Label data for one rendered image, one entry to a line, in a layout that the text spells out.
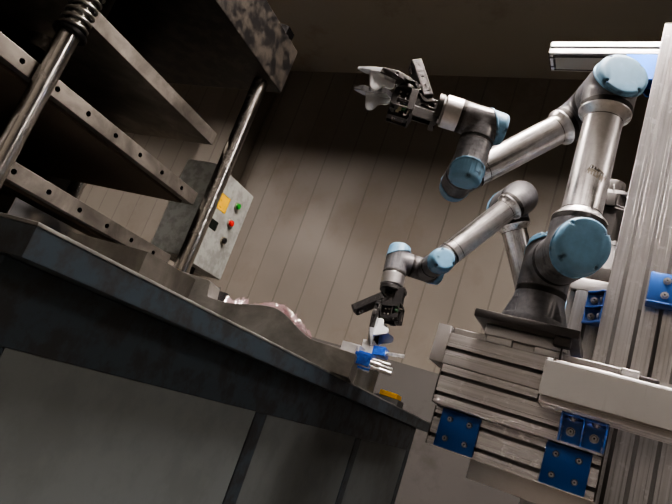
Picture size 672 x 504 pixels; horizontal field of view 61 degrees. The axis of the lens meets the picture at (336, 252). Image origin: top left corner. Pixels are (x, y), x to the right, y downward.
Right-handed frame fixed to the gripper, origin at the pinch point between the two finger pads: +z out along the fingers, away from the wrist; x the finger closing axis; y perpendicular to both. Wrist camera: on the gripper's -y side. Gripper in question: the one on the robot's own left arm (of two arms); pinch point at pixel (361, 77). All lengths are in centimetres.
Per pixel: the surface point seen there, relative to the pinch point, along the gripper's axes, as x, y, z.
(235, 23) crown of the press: 45, -43, 53
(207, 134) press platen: 75, -16, 56
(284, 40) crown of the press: 68, -61, 43
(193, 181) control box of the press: 96, -5, 61
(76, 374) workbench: -35, 85, 15
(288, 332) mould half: 21, 58, -3
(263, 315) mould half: 21, 56, 4
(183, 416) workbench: -11, 84, 5
